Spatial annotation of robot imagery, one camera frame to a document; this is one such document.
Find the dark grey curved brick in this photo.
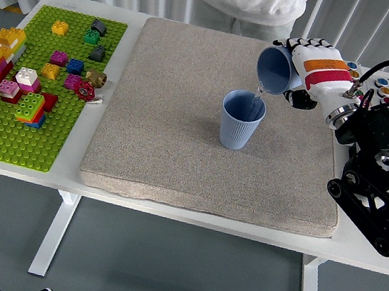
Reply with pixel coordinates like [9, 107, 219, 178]
[88, 43, 108, 64]
[88, 17, 110, 37]

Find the pink dark red brick stack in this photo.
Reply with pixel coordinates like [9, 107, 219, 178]
[0, 78, 25, 106]

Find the green studded baseplate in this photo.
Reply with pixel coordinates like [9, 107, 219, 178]
[0, 0, 130, 183]

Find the blue toy brick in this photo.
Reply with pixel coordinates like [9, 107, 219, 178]
[65, 57, 86, 76]

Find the brass valve red handwheel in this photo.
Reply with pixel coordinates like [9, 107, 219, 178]
[71, 65, 110, 105]

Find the red toy brick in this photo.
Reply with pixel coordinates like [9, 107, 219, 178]
[37, 91, 60, 115]

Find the green toy brick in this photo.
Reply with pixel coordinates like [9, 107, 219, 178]
[82, 27, 102, 48]

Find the magenta toy brick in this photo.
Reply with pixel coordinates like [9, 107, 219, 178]
[48, 49, 71, 68]
[62, 72, 83, 92]

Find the green orange blue brick stack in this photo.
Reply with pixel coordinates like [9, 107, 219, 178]
[12, 90, 51, 131]

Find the blue ribbed cup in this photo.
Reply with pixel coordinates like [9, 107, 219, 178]
[252, 43, 306, 99]
[215, 86, 269, 154]

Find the white pink brick stack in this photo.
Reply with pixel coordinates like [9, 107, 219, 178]
[12, 65, 45, 96]

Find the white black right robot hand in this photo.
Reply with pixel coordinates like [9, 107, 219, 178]
[261, 31, 370, 121]

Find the grey-brown fabric mat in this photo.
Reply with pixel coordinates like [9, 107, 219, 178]
[74, 8, 370, 242]

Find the grey emergency-stop button box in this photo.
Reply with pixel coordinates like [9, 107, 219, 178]
[357, 73, 389, 137]
[341, 61, 364, 83]

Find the yellow toy brick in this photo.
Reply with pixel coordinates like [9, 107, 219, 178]
[39, 62, 62, 82]
[50, 19, 71, 37]

